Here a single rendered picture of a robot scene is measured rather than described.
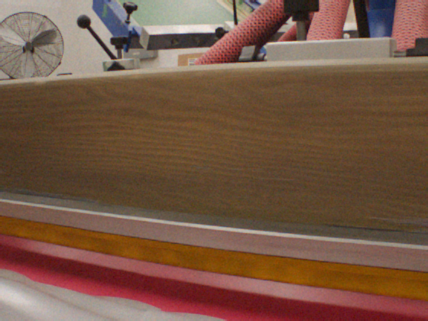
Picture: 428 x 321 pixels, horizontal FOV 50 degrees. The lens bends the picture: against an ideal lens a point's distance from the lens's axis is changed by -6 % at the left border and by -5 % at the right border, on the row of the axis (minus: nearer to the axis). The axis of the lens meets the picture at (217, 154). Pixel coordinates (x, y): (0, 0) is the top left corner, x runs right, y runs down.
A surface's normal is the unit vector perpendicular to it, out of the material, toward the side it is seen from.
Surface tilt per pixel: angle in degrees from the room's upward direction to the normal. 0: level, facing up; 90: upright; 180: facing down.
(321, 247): 90
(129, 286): 0
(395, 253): 90
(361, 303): 0
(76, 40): 90
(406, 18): 38
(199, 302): 0
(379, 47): 90
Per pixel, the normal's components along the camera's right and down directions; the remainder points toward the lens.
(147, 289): -0.06, -0.98
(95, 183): -0.44, 0.20
